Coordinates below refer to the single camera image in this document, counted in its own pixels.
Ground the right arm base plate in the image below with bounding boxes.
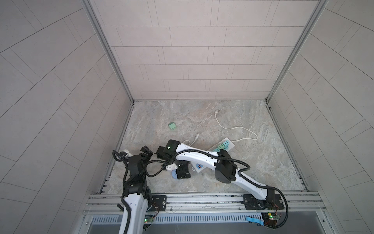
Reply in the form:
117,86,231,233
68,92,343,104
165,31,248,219
241,194,285,210

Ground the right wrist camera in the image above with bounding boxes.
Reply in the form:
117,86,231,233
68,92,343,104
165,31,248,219
166,163,178,171

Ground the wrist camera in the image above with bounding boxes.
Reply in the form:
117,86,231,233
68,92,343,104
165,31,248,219
119,150,132,159
166,163,178,171

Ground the aluminium rail frame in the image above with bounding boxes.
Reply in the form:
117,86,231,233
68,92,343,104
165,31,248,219
75,191,327,233

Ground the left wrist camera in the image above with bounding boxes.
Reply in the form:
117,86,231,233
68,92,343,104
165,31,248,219
119,150,132,159

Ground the blue tape tag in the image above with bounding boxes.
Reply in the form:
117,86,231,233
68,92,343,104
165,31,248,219
246,217,264,226

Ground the right circuit board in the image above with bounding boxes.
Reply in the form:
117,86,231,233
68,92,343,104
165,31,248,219
261,213,281,227

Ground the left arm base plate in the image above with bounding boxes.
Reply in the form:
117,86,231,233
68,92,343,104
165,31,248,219
147,195,167,212

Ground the white cable of blue cube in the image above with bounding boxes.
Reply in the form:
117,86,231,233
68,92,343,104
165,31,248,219
182,134,201,146

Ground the white multicolour power strip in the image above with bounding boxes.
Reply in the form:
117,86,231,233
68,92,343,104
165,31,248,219
191,137,236,173

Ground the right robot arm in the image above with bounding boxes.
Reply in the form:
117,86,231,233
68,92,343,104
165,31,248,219
145,139,289,229

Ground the blue round power cube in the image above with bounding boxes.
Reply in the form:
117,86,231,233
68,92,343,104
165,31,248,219
171,170,178,179

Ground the green charger cube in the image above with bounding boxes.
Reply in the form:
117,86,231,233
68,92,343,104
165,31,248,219
168,122,177,130

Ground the white power strip cord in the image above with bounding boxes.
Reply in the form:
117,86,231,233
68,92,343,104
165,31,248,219
214,110,259,143

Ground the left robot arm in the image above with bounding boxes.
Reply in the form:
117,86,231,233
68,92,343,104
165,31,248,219
112,146,153,234

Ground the circuit board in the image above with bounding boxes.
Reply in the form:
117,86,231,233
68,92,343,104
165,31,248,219
144,214,155,225
261,213,281,227

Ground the left circuit board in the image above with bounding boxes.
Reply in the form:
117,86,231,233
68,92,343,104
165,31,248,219
144,214,155,225

